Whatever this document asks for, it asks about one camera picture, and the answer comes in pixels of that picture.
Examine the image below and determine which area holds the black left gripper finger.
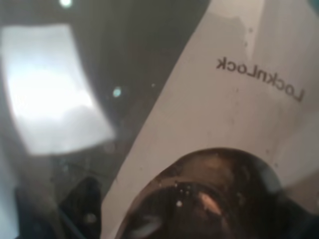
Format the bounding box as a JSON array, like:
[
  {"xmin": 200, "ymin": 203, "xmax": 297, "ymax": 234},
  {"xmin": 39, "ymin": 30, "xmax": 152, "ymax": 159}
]
[{"xmin": 14, "ymin": 177, "xmax": 102, "ymax": 239}]

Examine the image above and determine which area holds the smoky transparent water bottle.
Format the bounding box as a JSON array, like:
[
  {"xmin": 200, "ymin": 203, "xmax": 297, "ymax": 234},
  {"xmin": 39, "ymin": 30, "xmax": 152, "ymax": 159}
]
[{"xmin": 0, "ymin": 0, "xmax": 319, "ymax": 239}]

